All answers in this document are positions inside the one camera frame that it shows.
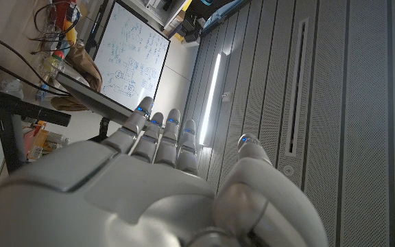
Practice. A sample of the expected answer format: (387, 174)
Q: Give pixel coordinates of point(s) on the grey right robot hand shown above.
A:
(115, 195)

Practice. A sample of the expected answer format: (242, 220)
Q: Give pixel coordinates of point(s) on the orange cardboard box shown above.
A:
(39, 142)

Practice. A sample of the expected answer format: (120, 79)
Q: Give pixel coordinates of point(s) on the flat computer monitor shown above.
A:
(91, 97)

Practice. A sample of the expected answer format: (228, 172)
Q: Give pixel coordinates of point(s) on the long ceiling light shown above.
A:
(211, 99)

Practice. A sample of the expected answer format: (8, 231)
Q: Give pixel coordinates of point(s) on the small round ceiling fitting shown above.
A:
(288, 170)

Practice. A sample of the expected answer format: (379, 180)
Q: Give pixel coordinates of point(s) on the white shelf cabinet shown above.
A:
(173, 15)

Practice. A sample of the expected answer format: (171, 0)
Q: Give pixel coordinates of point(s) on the red bowl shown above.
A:
(60, 10)

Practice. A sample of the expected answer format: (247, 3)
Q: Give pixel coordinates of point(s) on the long ceiling vent slot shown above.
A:
(297, 85)

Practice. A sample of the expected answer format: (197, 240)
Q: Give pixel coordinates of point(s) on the whiteboard with black frame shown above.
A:
(129, 51)

